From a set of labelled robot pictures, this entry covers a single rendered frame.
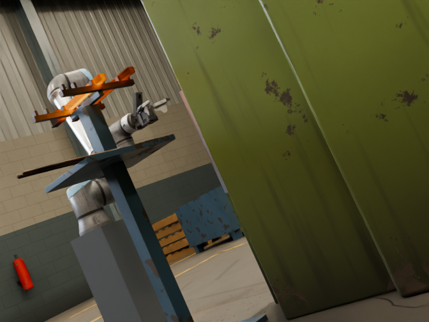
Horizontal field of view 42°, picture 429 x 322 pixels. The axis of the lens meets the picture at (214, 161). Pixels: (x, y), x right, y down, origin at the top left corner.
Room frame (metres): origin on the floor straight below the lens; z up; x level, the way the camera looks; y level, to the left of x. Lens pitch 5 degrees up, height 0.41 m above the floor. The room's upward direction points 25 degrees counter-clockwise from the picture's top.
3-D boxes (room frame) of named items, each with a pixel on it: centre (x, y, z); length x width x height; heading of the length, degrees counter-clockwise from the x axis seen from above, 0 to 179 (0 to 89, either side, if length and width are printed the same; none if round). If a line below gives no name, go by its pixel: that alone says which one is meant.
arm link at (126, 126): (2.67, 0.29, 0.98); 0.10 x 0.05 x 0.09; 145
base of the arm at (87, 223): (3.03, 0.73, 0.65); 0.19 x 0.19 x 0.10
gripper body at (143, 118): (2.63, 0.22, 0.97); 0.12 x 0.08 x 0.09; 55
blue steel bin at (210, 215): (8.03, 0.17, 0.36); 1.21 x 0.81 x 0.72; 35
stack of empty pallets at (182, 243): (9.82, 1.08, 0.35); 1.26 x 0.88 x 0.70; 47
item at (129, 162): (2.01, 0.34, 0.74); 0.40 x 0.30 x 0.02; 138
